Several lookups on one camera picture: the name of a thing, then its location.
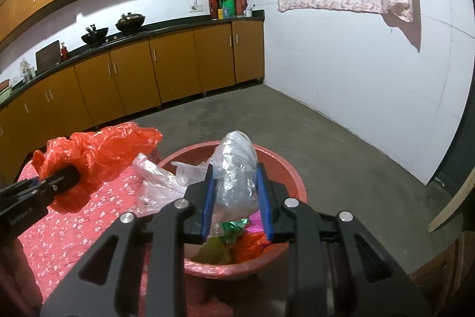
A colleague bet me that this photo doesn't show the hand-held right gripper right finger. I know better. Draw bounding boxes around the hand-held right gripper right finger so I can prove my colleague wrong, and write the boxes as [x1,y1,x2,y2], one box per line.
[256,164,431,317]

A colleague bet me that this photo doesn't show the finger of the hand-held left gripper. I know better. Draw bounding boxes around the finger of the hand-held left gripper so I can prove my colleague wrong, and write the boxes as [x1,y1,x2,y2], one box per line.
[31,166,82,204]

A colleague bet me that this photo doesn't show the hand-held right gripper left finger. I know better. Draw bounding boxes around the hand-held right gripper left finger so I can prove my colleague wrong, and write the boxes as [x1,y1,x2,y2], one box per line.
[40,164,216,317]

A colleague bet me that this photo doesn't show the pink plastic bag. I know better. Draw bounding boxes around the pink plastic bag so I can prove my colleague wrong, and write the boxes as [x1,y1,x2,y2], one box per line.
[249,215,265,234]

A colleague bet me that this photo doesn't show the dark green plastic bag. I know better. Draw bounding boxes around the dark green plastic bag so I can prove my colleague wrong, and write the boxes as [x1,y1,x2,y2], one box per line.
[219,218,250,239]

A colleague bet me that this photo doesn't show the red plastic basket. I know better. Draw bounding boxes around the red plastic basket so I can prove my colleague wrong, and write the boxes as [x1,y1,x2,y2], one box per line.
[158,141,308,280]

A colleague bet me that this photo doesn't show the clear bubble wrap bag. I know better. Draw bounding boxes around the clear bubble wrap bag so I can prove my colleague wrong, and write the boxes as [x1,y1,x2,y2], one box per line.
[211,130,260,239]

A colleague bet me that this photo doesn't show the light green plastic bag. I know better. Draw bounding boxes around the light green plastic bag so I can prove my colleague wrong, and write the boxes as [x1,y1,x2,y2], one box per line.
[193,237,232,266]

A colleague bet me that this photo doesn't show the clear plastic bag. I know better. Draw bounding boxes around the clear plastic bag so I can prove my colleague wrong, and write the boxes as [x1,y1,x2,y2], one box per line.
[132,153,210,219]

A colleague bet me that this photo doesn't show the red floral tablecloth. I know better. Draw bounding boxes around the red floral tablecloth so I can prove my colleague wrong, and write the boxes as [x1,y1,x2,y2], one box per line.
[17,124,242,317]

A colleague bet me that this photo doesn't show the jar with plastic cover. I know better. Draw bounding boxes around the jar with plastic cover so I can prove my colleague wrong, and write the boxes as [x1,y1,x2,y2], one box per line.
[18,58,35,80]

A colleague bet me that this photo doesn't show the dark cutting board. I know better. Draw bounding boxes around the dark cutting board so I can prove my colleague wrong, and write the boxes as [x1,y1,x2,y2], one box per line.
[35,40,61,70]

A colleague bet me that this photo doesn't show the wooden base cabinets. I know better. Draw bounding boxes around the wooden base cabinets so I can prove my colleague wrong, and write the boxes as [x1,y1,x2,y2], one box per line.
[0,20,266,162]

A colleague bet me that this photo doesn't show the black wok with lid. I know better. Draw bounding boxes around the black wok with lid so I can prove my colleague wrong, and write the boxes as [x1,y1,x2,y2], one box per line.
[115,12,146,32]

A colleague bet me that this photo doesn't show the black kitchen countertop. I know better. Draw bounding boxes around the black kitchen countertop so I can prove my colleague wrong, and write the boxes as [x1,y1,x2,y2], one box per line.
[0,10,266,110]

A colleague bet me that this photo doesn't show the wooden plank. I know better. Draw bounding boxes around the wooden plank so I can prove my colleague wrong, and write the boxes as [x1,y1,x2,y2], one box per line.
[427,172,475,233]

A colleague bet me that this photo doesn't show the dark wooden furniture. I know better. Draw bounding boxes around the dark wooden furniture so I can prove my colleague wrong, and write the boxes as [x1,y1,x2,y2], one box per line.
[408,228,475,317]

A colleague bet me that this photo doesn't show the black wok with handle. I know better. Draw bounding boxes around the black wok with handle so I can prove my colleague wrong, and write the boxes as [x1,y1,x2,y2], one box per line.
[81,25,109,45]

